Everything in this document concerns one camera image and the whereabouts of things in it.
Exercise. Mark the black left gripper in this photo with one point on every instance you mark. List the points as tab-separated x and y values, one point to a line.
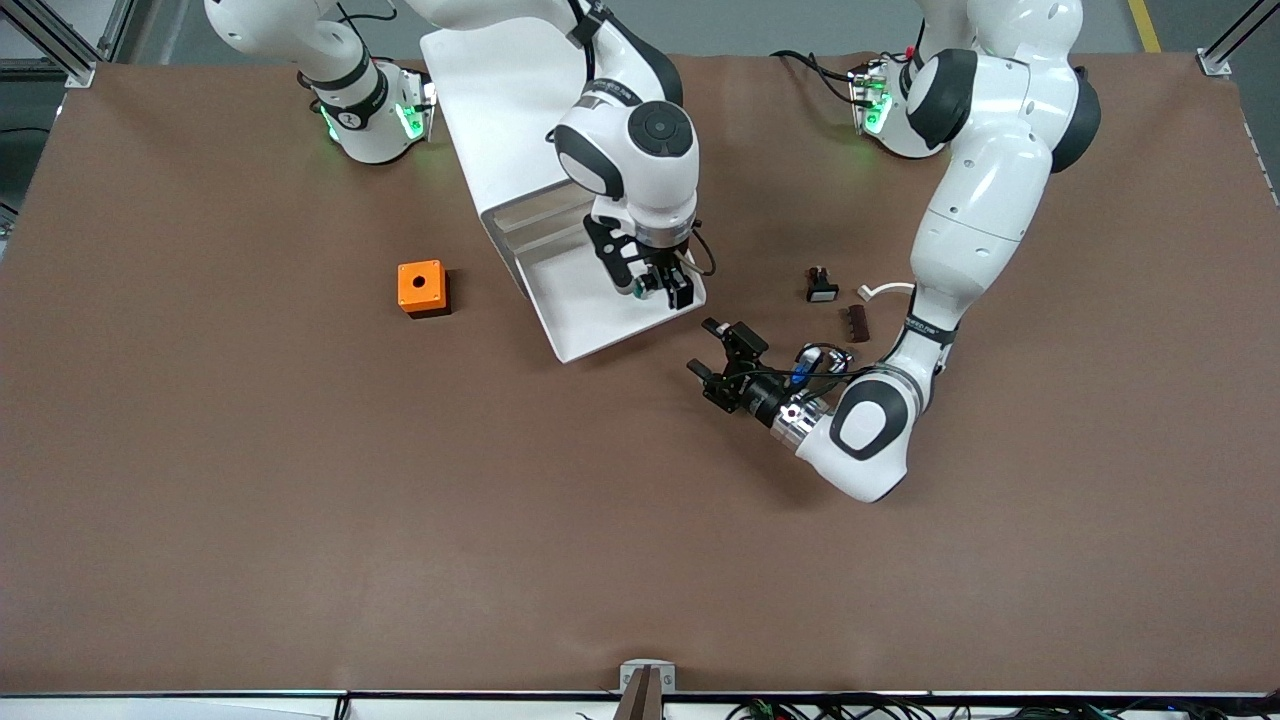
757	394

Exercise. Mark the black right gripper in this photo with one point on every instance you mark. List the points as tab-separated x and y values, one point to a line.
662	267

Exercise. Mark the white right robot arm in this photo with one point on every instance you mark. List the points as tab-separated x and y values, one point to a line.
640	170

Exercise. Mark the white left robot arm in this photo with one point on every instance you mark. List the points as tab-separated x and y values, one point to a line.
980	200

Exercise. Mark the black white-capped push button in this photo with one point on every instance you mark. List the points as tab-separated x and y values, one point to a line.
822	290

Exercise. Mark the orange button box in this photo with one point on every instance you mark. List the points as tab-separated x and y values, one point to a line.
420	285

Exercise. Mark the brown terminal block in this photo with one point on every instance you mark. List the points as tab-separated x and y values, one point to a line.
854	324

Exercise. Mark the white semicircular clamp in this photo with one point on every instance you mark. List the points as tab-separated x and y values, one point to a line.
890	288

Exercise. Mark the brown table cover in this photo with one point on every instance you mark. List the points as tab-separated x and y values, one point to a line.
640	560

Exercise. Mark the grey metal bracket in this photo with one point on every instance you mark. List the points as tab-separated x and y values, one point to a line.
628	672

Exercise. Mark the brown vertical post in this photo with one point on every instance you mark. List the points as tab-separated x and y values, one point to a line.
642	700

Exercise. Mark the aluminium frame profile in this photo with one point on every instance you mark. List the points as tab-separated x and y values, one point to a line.
75	65
1215	62

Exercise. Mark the white table edge rail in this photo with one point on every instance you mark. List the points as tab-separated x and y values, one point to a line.
200	708

